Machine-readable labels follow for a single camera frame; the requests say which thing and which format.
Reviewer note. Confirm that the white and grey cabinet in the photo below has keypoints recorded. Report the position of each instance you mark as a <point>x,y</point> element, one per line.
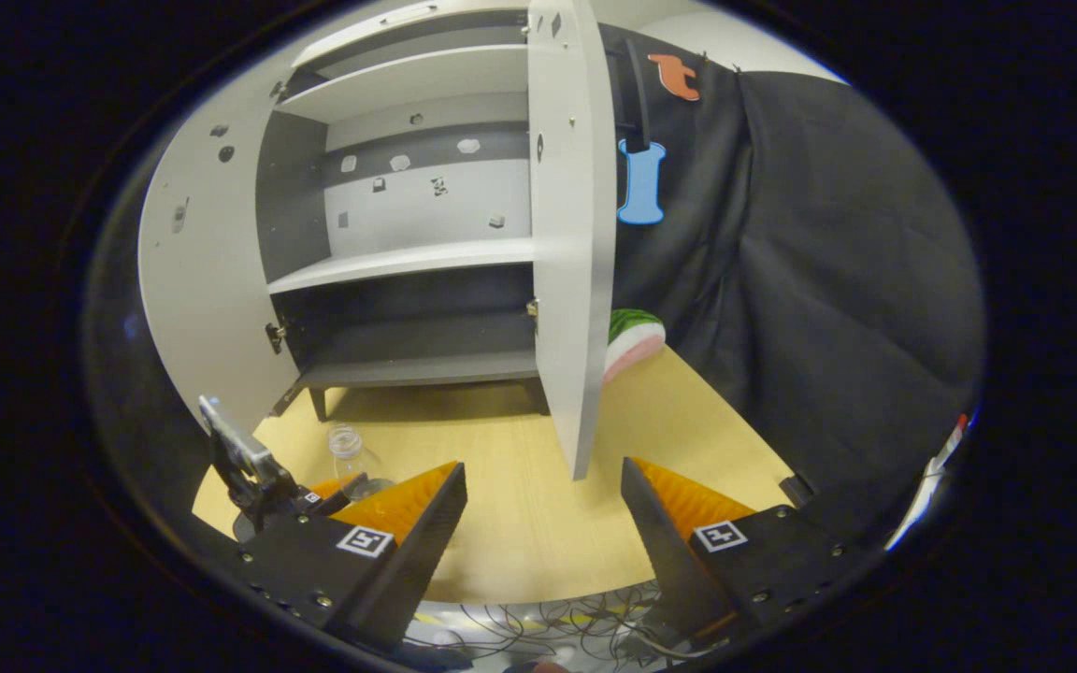
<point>408,262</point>

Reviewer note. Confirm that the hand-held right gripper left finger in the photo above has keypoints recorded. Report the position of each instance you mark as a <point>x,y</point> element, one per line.
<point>412,561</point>

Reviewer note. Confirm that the clear plastic bottle green label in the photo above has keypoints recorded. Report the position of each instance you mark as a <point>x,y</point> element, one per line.
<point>348,449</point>

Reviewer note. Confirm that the white and red object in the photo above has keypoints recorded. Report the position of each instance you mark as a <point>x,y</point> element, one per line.
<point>922,500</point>

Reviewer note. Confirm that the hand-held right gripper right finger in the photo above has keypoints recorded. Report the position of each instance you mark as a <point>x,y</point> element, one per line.
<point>665,561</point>

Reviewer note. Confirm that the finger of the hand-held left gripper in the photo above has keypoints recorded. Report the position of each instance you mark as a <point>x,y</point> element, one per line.
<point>323,500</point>

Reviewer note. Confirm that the watermelon slice cushion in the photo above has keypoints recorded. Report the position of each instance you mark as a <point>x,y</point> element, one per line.
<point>637,341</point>

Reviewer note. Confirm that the black backdrop cloth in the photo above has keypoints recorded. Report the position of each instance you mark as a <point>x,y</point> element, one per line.
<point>828,280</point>

